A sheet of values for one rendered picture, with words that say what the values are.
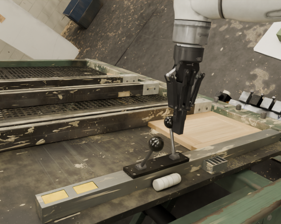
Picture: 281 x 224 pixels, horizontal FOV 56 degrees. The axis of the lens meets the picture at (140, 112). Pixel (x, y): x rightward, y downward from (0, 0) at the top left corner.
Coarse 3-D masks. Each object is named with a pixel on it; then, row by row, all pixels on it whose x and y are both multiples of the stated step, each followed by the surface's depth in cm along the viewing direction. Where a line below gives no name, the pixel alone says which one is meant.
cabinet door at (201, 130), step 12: (156, 120) 114; (192, 120) 119; (204, 120) 121; (216, 120) 122; (228, 120) 123; (168, 132) 102; (192, 132) 105; (204, 132) 106; (216, 132) 107; (228, 132) 109; (240, 132) 109; (252, 132) 110; (192, 144) 93; (204, 144) 94
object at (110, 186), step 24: (216, 144) 90; (240, 144) 92; (264, 144) 101; (168, 168) 72; (192, 168) 79; (48, 192) 58; (72, 192) 58; (96, 192) 60; (120, 192) 64; (48, 216) 54
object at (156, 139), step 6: (150, 138) 63; (156, 138) 61; (150, 144) 61; (156, 144) 61; (162, 144) 61; (150, 150) 64; (156, 150) 61; (144, 162) 67; (138, 168) 68; (144, 168) 69
